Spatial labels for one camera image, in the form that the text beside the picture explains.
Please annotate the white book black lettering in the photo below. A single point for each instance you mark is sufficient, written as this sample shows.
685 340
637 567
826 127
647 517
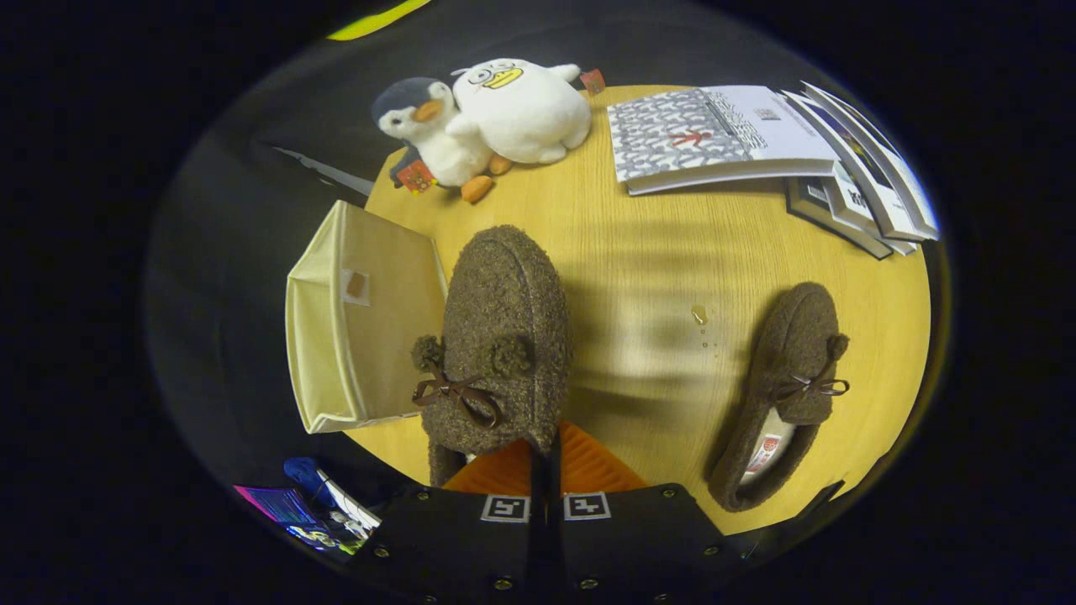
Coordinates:
849 206

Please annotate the cluttered white side desk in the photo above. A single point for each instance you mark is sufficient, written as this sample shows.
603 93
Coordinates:
353 508

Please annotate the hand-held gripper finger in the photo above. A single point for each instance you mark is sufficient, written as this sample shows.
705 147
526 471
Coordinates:
538 538
556 538

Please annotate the colourful computer screen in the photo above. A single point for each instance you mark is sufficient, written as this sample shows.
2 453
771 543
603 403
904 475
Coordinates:
286 508

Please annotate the grey penguin plush toy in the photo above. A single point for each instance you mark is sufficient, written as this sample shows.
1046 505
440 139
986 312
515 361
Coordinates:
437 143

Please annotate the dark thin book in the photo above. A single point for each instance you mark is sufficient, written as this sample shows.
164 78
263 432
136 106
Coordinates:
811 202

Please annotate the beige fabric storage box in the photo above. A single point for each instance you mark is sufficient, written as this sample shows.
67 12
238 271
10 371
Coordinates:
387 336

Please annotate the brown fuzzy shoe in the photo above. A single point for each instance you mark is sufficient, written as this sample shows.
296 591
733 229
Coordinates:
504 319
790 336

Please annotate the white book dark portrait cover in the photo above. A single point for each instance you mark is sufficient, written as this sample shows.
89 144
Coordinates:
899 181

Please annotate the white duck plush toy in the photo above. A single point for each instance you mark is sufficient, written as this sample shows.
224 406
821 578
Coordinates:
530 109

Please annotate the blue cloth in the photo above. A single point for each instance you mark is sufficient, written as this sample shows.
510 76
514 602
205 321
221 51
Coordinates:
301 470

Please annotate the grey patterned white book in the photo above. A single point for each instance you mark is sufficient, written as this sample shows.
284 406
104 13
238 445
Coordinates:
672 134

